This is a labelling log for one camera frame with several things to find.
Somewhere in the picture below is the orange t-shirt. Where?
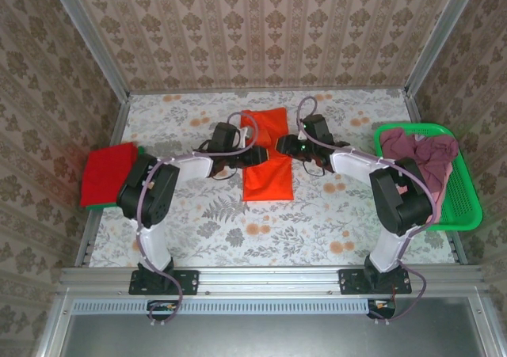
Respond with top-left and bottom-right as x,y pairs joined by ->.
240,107 -> 295,202

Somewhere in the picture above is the floral table cover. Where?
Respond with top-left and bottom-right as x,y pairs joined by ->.
89,89 -> 460,267

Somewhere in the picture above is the green folded t-shirt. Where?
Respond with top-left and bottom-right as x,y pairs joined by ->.
85,146 -> 147,211

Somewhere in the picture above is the mauve t-shirt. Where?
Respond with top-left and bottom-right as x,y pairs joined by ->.
380,129 -> 460,203

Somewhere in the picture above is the red folded t-shirt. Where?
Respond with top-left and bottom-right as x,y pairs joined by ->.
80,142 -> 139,208

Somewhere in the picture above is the pink t-shirt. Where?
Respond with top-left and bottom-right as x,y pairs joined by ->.
398,161 -> 454,207

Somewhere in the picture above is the green plastic basket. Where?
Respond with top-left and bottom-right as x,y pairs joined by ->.
374,122 -> 484,231

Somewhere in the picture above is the grey metal panel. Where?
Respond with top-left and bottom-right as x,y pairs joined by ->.
37,289 -> 500,357

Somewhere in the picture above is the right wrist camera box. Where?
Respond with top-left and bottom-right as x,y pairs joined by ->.
302,114 -> 336,145

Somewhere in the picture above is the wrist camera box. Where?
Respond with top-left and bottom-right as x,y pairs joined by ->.
209,122 -> 253,153
302,114 -> 336,145

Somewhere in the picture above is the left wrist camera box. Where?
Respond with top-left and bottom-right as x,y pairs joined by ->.
209,122 -> 253,153

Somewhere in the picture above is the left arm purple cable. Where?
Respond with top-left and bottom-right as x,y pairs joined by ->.
136,111 -> 261,326

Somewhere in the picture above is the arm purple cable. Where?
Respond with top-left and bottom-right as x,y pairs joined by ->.
296,97 -> 441,325
136,111 -> 261,326

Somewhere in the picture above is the aluminium mounting rail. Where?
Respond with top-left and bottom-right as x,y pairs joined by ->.
59,266 -> 484,294

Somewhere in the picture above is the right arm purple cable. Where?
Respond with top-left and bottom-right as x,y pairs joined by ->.
296,97 -> 441,325

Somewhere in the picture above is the grey slotted cable duct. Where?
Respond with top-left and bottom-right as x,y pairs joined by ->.
73,298 -> 372,315

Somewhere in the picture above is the aluminium frame post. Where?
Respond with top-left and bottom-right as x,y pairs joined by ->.
403,0 -> 482,97
45,0 -> 132,104

